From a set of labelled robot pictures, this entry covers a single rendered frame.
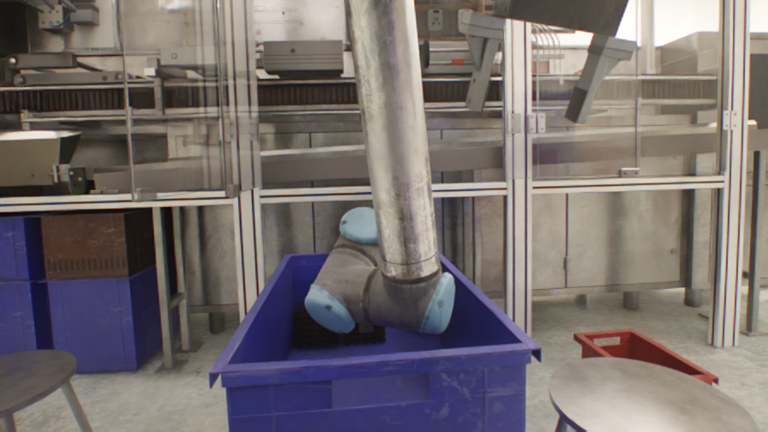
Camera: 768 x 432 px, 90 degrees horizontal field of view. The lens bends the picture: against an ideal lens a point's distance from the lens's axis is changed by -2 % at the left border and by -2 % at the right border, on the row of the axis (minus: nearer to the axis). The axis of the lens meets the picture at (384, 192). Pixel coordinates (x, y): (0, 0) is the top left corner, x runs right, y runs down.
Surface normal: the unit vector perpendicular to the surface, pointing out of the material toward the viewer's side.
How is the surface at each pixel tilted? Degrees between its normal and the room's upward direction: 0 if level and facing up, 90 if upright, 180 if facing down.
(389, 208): 104
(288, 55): 90
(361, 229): 35
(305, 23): 90
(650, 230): 90
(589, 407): 0
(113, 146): 90
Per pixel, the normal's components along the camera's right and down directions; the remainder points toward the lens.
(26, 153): 0.06, -0.12
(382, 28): 0.00, 0.29
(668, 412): -0.03, -1.00
